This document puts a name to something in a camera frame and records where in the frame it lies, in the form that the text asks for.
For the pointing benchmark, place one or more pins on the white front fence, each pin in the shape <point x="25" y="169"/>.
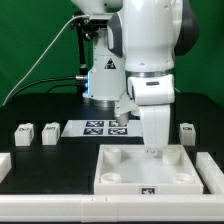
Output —
<point x="99" y="208"/>

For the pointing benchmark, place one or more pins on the black camera on stand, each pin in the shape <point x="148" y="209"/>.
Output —
<point x="98" y="20"/>

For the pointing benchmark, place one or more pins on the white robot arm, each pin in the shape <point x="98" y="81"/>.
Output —
<point x="135" y="43"/>

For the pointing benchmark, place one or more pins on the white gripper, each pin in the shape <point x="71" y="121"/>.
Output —
<point x="155" y="121"/>

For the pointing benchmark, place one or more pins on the white sheet with tags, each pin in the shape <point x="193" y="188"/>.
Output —
<point x="102" y="128"/>

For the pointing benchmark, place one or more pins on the white square table top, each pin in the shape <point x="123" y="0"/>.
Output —
<point x="130" y="169"/>

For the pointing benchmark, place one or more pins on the black camera stand pole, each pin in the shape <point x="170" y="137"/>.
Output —
<point x="82" y="78"/>

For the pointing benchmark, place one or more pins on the white left fence piece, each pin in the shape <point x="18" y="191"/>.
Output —
<point x="5" y="165"/>

